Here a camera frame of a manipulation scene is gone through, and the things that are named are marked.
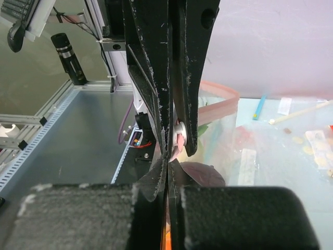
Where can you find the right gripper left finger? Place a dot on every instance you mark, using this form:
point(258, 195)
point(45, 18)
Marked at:
point(92, 216)

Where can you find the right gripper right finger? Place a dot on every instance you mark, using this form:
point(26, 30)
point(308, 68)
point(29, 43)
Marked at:
point(238, 217)

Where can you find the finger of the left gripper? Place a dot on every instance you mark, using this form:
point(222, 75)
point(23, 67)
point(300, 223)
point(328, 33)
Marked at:
point(148, 54)
point(192, 23)

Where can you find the dark red toy peach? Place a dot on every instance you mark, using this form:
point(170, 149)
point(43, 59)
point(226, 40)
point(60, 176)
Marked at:
point(204, 175)

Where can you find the bag with blue zipper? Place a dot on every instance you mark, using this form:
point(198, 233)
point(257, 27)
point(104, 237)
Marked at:
point(246, 168)

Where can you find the bag with white pieces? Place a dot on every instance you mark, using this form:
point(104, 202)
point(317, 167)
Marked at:
point(315, 123)

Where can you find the black cylinder device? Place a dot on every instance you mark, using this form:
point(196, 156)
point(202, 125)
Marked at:
point(68, 59)

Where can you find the black computer mouse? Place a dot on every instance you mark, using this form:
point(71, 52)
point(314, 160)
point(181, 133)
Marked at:
point(15, 36)

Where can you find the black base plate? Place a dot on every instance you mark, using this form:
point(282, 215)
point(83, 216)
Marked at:
point(142, 147)

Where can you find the aluminium frame rail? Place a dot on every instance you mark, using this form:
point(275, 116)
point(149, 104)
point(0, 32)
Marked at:
point(17, 130)

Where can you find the white cable duct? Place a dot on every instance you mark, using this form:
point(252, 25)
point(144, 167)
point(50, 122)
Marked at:
point(10, 168)

